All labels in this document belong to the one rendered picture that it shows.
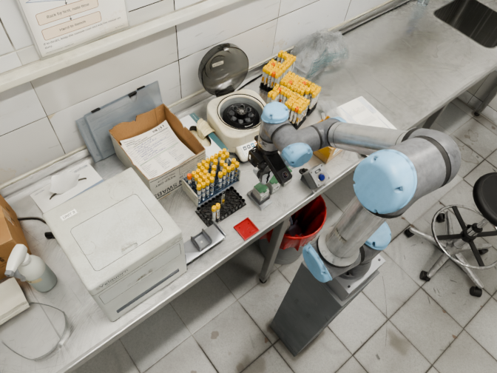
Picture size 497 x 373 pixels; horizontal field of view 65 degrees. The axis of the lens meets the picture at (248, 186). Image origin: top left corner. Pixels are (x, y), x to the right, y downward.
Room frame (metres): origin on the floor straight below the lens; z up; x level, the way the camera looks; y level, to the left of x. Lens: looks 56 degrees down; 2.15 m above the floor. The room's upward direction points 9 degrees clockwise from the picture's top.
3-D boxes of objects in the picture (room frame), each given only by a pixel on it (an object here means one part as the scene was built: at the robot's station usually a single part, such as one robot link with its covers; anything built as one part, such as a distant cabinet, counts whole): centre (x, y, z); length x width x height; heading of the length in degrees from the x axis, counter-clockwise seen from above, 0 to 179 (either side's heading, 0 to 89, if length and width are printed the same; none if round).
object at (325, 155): (1.12, -0.29, 0.93); 0.13 x 0.13 x 0.10; 51
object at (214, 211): (0.74, 0.09, 0.93); 0.17 x 0.09 x 0.11; 137
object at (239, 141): (1.12, 0.06, 0.94); 0.30 x 0.24 x 0.12; 38
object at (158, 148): (0.90, 0.36, 0.95); 0.29 x 0.25 x 0.15; 47
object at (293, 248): (1.07, -0.23, 0.22); 0.38 x 0.37 x 0.44; 137
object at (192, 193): (0.84, 0.14, 0.91); 0.20 x 0.10 x 0.07; 137
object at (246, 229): (0.67, -0.02, 0.88); 0.07 x 0.07 x 0.01; 47
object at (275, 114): (0.81, -0.05, 1.30); 0.09 x 0.08 x 0.11; 37
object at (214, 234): (0.56, 0.15, 0.92); 0.21 x 0.07 x 0.05; 137
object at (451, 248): (1.18, -1.25, 0.33); 0.52 x 0.51 x 0.65; 159
